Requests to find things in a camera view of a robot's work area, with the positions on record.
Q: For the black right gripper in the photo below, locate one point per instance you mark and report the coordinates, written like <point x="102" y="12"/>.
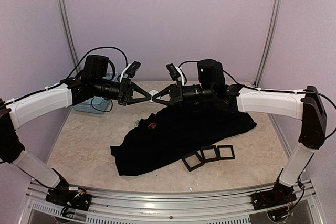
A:
<point x="177" y="97"/>

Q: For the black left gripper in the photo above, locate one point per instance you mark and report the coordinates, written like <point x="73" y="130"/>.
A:
<point x="128" y="99"/>

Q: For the black garment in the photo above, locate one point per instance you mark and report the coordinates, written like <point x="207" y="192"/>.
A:
<point x="180" y="131"/>

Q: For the green round brooch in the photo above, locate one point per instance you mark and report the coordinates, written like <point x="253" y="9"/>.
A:
<point x="153" y="92"/>

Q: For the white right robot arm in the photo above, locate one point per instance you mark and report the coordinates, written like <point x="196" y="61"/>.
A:
<point x="299" y="115"/>

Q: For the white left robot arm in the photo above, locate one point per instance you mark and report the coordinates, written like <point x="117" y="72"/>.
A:
<point x="29" y="126"/>

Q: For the light blue plastic basket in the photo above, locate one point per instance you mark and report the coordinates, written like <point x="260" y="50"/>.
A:
<point x="85" y="101"/>

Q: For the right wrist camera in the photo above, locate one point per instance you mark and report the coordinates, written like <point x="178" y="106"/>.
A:
<point x="209" y="72"/>

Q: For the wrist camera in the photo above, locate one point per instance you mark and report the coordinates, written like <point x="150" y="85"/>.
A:
<point x="209" y="72"/>
<point x="101" y="67"/>

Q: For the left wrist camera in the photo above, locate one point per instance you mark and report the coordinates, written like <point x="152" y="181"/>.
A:
<point x="101" y="67"/>

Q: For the middle black square frame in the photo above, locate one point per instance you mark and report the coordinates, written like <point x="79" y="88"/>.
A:
<point x="209" y="153"/>

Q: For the black square frame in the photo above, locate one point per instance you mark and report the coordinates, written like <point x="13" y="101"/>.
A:
<point x="209" y="153"/>
<point x="226" y="152"/>
<point x="193" y="161"/>

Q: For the left black square frame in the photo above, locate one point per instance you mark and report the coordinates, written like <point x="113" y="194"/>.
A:
<point x="193" y="161"/>

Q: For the right black square frame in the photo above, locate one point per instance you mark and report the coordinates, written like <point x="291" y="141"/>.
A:
<point x="226" y="152"/>

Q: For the front aluminium rail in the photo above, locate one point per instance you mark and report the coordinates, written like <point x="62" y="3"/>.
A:
<point x="111" y="206"/>

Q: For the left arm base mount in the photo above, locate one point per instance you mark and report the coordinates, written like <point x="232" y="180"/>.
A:
<point x="69" y="197"/>

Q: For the right aluminium corner post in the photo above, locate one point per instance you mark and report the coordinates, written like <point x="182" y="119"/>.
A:
<point x="268" y="42"/>

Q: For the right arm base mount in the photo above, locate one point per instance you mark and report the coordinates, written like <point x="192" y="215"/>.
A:
<point x="278" y="195"/>

